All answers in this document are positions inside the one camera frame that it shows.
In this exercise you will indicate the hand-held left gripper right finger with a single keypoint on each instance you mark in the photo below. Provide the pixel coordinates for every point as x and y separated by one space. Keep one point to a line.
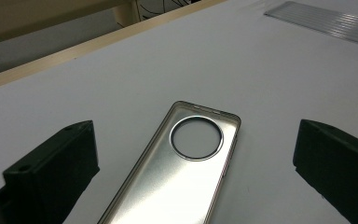
335 168

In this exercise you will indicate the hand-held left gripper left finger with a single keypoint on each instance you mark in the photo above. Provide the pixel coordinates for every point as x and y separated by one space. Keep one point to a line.
49 174

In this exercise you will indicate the grey translucent phone case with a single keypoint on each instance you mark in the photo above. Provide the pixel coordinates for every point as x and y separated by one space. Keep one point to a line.
174 186

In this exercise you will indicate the white table mat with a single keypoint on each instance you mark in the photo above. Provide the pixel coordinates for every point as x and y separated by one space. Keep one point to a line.
261 77

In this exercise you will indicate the ribbed clear plastic panel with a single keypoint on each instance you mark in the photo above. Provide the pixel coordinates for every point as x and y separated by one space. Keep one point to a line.
326 21

